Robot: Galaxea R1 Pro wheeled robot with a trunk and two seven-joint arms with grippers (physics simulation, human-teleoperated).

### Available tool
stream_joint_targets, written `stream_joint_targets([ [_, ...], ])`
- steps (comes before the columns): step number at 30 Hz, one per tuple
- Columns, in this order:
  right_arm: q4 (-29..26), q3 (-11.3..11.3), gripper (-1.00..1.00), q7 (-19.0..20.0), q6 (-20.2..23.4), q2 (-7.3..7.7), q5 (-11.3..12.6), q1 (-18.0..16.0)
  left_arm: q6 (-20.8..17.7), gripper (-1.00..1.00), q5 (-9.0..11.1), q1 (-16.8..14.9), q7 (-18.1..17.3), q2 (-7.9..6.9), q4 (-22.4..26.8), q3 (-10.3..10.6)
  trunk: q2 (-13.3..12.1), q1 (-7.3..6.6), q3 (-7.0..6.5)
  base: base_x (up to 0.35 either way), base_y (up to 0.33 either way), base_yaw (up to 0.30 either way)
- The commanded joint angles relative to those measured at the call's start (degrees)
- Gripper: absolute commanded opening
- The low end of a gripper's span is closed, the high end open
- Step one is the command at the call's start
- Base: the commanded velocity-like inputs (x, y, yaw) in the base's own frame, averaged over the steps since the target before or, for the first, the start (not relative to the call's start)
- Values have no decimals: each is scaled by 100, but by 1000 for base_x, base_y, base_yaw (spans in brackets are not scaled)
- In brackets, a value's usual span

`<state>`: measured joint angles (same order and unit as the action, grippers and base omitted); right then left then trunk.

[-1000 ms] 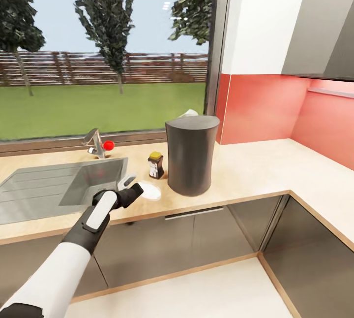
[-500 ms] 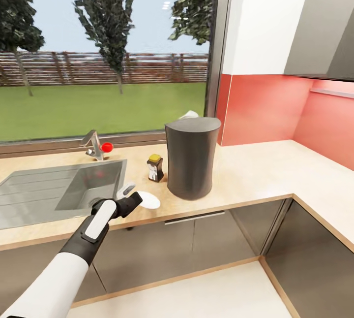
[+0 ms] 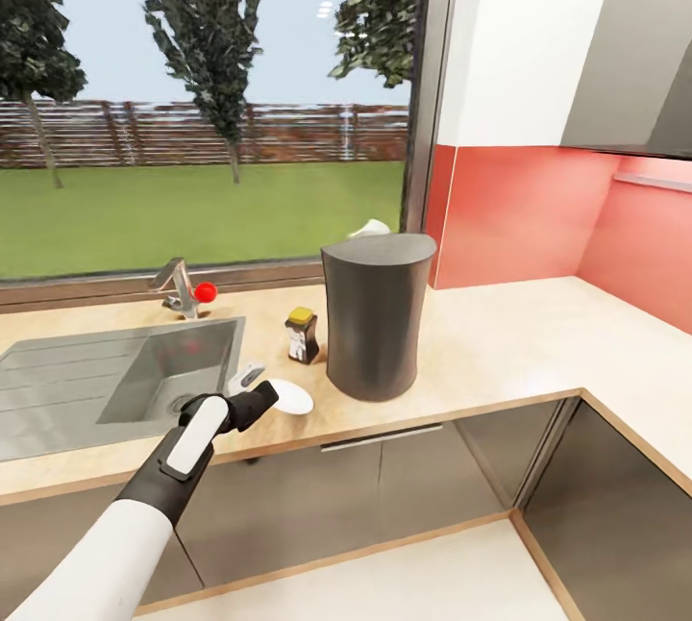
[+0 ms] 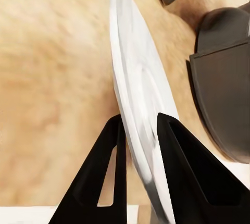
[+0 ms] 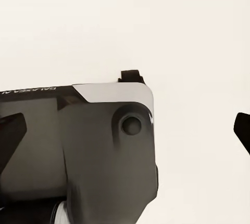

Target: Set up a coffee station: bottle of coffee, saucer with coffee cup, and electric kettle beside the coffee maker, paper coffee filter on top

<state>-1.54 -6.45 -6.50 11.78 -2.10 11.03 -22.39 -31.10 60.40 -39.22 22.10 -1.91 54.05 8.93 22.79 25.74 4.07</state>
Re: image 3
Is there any saucer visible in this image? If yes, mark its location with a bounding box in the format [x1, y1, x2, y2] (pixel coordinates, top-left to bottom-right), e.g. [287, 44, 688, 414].
[270, 378, 313, 414]

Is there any paper coffee filter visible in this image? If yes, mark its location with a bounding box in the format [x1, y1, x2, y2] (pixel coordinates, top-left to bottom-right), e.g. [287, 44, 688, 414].
[350, 220, 389, 239]

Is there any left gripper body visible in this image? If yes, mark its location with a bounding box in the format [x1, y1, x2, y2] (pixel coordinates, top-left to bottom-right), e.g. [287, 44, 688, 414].
[233, 380, 280, 433]

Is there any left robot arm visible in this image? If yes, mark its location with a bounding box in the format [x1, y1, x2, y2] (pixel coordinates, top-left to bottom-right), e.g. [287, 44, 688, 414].
[6, 360, 280, 621]

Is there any bottle of coffee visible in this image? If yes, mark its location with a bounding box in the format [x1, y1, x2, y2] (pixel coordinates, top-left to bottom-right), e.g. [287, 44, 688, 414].
[284, 307, 320, 364]

